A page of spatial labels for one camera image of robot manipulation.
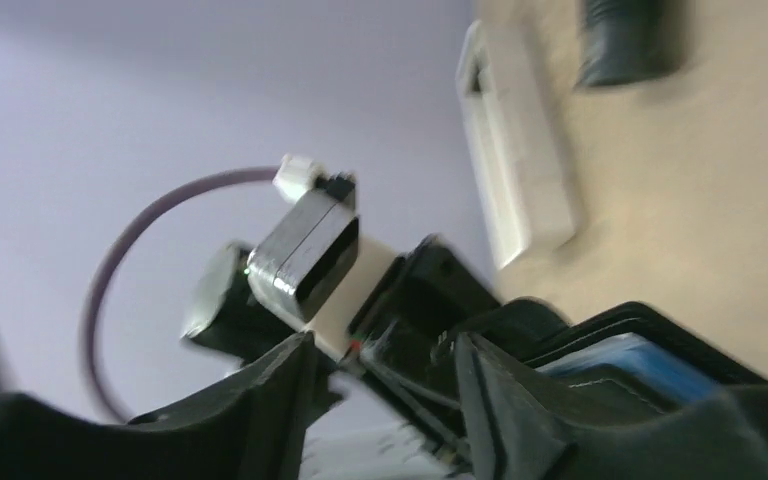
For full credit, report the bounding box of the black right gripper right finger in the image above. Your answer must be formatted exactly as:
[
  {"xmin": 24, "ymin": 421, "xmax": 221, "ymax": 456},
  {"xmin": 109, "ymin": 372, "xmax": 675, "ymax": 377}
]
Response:
[{"xmin": 454, "ymin": 334, "xmax": 768, "ymax": 479}]

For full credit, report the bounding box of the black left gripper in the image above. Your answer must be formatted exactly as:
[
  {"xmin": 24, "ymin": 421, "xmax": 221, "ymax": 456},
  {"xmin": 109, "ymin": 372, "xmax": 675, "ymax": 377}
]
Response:
[{"xmin": 183, "ymin": 238, "xmax": 567, "ymax": 464}]

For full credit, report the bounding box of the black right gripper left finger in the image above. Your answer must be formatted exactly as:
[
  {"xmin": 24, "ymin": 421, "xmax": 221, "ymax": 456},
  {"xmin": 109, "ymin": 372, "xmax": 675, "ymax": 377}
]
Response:
[{"xmin": 0, "ymin": 333, "xmax": 318, "ymax": 479}]

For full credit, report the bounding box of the black card holder wallet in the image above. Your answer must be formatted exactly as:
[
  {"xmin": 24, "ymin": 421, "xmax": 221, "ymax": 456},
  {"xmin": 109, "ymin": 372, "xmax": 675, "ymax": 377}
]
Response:
[{"xmin": 523, "ymin": 302, "xmax": 768, "ymax": 405}]

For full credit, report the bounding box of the white plastic tray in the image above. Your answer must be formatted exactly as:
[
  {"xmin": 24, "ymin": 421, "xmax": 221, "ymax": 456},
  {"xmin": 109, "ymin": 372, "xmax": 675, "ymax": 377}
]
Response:
[{"xmin": 456, "ymin": 20, "xmax": 584, "ymax": 270}]

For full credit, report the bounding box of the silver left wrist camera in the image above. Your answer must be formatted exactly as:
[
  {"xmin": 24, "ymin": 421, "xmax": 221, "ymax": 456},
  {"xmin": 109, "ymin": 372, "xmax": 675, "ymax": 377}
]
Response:
[{"xmin": 247, "ymin": 190, "xmax": 360, "ymax": 330}]

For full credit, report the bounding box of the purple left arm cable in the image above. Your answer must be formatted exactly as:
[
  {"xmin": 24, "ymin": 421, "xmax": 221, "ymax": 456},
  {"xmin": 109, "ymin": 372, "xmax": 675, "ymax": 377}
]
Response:
[{"xmin": 79, "ymin": 166, "xmax": 283, "ymax": 425}]

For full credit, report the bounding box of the black corrugated hose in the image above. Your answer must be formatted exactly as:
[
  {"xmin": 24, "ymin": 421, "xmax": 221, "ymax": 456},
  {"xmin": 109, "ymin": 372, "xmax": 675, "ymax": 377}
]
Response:
[{"xmin": 576, "ymin": 0, "xmax": 690, "ymax": 89}]

